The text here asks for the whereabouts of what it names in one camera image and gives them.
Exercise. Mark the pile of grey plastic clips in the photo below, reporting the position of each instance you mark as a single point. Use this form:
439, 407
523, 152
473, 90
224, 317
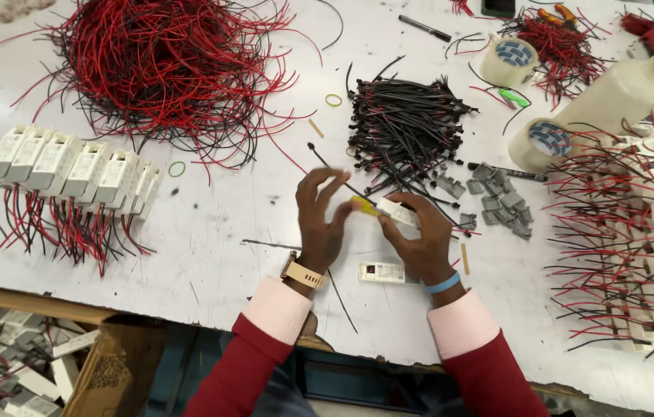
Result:
501, 202

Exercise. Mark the black pen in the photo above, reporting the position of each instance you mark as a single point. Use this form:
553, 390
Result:
424, 28

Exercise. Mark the person's left hand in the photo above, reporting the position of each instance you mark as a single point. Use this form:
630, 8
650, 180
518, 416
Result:
316, 231

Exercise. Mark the green utility cutter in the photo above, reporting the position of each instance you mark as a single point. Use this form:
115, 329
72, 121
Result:
513, 98

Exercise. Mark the black marker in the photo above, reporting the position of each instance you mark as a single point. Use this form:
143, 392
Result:
521, 173

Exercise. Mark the white driver module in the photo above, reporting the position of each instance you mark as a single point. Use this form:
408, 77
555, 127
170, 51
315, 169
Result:
399, 212
382, 273

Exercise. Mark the blue wristband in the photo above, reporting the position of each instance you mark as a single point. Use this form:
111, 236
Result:
443, 284

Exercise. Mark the person's right hand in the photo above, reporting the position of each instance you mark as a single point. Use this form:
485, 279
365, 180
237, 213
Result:
428, 243

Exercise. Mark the clear tape roll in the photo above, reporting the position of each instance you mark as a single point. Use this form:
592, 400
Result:
538, 145
509, 59

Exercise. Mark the white plastic bottle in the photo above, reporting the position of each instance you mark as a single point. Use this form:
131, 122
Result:
622, 92

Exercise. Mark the cardboard box of white drivers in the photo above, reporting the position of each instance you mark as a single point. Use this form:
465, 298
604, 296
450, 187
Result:
26, 359

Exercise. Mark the green rubber band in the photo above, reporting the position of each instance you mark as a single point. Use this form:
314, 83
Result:
169, 169

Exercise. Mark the yellow rubber band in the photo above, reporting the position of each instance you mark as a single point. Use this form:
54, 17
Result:
327, 99

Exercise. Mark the tan rubber band strip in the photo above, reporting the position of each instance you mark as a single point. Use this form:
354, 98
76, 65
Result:
465, 259
316, 128

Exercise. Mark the yellow plastic tool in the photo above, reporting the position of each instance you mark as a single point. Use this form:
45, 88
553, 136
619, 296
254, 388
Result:
365, 205

